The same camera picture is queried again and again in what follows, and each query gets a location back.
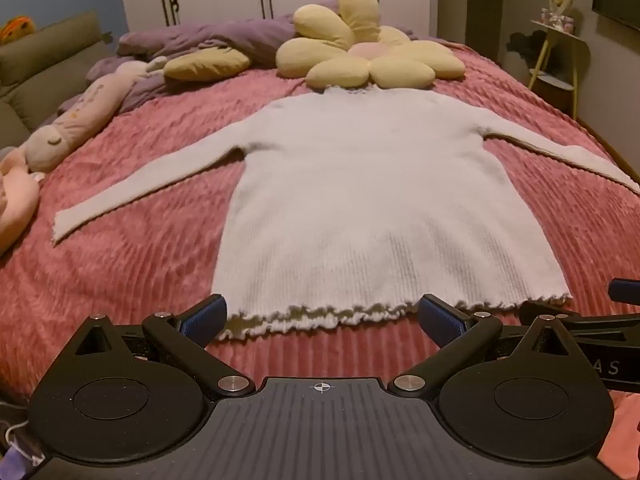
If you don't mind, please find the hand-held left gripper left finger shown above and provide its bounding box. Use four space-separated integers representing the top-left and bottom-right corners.
74 294 257 397

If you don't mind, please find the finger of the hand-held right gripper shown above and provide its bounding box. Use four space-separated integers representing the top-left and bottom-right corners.
519 301 640 341
609 278 640 306

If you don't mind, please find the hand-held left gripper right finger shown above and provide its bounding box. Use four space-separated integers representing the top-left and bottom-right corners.
389 294 572 397

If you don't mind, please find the white knit sweater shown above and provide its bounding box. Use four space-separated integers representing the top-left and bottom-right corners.
51 84 640 342

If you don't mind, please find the pink ribbed bedspread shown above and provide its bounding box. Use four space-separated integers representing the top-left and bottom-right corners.
0 35 640 466

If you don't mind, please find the pink plush toy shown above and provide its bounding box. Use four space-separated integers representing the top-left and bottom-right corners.
0 147 46 256

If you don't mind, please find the long pink plush pillow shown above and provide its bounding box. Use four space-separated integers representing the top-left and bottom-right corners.
22 56 168 173

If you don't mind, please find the small yellow pillow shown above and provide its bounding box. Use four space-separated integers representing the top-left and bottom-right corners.
163 47 251 82

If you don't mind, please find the yellow side table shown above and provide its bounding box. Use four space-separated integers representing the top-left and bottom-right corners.
527 20 591 121

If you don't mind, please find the yellow flower-shaped pillow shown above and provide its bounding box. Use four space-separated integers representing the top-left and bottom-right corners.
276 0 467 91

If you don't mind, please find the purple duvet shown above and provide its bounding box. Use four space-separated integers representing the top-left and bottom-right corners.
57 10 418 113

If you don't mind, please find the green padded headboard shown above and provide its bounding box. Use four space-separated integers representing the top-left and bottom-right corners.
0 11 116 153

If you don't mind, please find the orange plush toy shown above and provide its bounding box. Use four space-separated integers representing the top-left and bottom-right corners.
0 16 37 43

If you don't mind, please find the white cable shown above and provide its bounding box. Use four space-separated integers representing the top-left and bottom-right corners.
0 417 46 463

